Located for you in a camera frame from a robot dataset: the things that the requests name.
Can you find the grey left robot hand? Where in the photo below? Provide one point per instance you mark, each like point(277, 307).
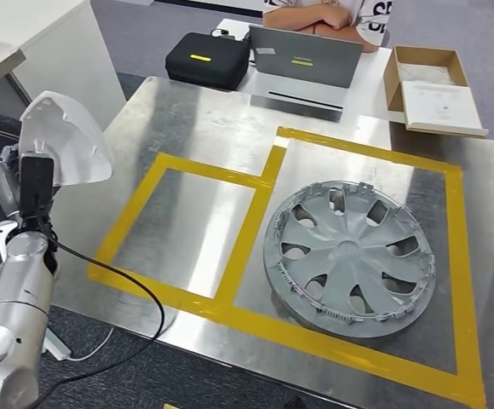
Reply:
point(6, 180)

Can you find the white plastic shell part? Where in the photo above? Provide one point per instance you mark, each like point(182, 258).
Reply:
point(72, 141)

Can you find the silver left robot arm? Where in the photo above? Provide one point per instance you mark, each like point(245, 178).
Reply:
point(13, 305)

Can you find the stainless steel workbench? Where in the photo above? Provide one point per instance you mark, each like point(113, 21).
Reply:
point(187, 124)

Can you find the black zip case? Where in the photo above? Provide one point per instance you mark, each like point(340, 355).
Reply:
point(206, 67)

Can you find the grey laptop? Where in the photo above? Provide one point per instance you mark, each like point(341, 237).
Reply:
point(307, 59)

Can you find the black robot foot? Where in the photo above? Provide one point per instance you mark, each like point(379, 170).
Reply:
point(293, 403)

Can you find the person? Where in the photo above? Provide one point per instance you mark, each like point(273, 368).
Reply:
point(315, 17)

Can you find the grey wheel hubcap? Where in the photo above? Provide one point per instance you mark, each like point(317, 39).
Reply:
point(345, 254)

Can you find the brown cardboard box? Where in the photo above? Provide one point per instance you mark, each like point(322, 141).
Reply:
point(392, 79)

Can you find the white padding sheet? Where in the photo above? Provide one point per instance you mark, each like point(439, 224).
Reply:
point(426, 73)

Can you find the white box lid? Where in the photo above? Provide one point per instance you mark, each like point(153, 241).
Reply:
point(441, 107)

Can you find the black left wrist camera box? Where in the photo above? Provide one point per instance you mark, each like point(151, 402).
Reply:
point(36, 186)

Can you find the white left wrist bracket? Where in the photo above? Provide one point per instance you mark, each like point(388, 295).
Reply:
point(3, 237)

